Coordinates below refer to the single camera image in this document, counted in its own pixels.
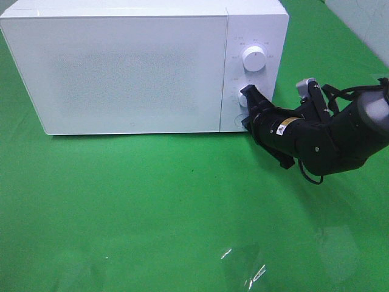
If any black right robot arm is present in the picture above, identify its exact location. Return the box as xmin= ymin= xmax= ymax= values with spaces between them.
xmin=241 ymin=78 xmax=388 ymax=176

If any green table cloth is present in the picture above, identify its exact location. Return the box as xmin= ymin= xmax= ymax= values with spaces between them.
xmin=1 ymin=44 xmax=388 ymax=291

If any white round knob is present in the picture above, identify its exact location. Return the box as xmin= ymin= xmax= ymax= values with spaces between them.
xmin=242 ymin=44 xmax=267 ymax=72
xmin=238 ymin=93 xmax=247 ymax=108

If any white microwave door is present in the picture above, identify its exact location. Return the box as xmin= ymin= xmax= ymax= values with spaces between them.
xmin=1 ymin=16 xmax=227 ymax=135

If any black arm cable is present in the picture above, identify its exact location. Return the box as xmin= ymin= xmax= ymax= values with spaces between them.
xmin=297 ymin=77 xmax=389 ymax=185

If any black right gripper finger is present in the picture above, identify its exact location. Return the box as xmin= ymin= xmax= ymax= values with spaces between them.
xmin=240 ymin=85 xmax=274 ymax=114
xmin=241 ymin=117 xmax=294 ymax=169

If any white microwave oven body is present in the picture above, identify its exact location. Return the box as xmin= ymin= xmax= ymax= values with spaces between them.
xmin=1 ymin=1 xmax=289 ymax=132

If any round door release button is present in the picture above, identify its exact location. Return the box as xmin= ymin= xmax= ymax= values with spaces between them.
xmin=235 ymin=113 xmax=249 ymax=129

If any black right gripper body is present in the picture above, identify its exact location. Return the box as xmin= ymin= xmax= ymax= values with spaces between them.
xmin=249 ymin=106 xmax=322 ymax=158

